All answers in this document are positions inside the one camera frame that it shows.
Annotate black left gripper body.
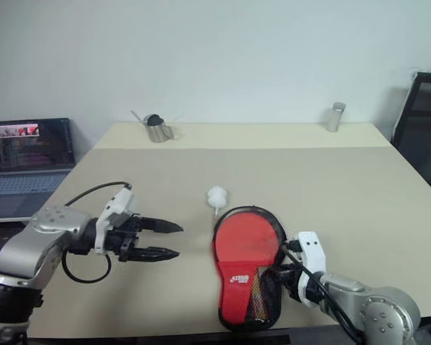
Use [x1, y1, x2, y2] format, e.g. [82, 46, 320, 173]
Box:
[105, 213, 147, 263]

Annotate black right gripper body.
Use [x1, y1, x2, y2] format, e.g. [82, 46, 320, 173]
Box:
[281, 241, 304, 298]

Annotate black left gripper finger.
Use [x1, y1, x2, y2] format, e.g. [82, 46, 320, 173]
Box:
[130, 246, 182, 263]
[141, 216, 185, 235]

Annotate red table tennis paddle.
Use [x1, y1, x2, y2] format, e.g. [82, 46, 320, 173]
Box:
[214, 211, 283, 319]

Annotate black and red paddle case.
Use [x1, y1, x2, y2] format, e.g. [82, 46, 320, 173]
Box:
[210, 205, 290, 333]

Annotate white fluffy pompom zipper pull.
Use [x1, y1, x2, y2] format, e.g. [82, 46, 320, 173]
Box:
[205, 185, 231, 221]

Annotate open grey laptop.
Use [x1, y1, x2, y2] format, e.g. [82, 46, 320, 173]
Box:
[0, 116, 77, 222]

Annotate steel shaker canister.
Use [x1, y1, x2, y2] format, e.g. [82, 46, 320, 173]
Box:
[324, 101, 347, 133]

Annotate black chair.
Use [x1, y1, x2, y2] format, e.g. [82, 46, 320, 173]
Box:
[391, 71, 431, 201]

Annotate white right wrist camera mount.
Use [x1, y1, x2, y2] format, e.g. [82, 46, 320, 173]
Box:
[295, 231, 328, 308]

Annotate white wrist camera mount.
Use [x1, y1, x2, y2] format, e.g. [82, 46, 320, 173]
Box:
[94, 186, 136, 257]
[295, 231, 328, 308]

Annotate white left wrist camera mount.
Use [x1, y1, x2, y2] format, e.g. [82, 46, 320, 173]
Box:
[94, 186, 136, 257]

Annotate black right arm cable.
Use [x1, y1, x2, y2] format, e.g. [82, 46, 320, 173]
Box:
[282, 247, 361, 343]

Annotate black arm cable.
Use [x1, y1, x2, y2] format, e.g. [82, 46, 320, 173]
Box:
[282, 247, 361, 343]
[61, 181, 134, 284]

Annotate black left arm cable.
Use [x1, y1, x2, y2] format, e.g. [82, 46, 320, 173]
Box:
[61, 181, 134, 284]

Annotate steel pitcher with handle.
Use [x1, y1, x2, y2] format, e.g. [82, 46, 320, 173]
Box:
[145, 115, 176, 143]

